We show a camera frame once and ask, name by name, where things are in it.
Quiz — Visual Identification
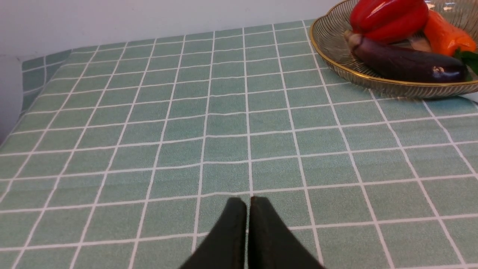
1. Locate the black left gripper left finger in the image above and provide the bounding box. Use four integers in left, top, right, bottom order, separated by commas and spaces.
180, 197, 246, 269

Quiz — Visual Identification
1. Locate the orange carrot with greens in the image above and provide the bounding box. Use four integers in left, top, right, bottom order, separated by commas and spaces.
423, 10, 478, 74

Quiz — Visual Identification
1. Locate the gold-rimmed wire basket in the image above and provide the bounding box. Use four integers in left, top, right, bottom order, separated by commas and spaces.
309, 0, 477, 102

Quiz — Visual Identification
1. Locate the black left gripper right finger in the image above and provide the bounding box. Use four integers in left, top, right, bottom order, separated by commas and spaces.
248, 196, 324, 269

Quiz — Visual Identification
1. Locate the dark purple eggplant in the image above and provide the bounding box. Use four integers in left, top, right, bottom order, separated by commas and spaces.
343, 30, 468, 83

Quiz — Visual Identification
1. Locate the red bell pepper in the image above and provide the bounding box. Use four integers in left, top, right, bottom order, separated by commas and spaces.
349, 0, 429, 44

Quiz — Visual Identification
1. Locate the green checkered tablecloth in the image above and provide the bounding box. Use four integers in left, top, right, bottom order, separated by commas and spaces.
0, 21, 477, 269

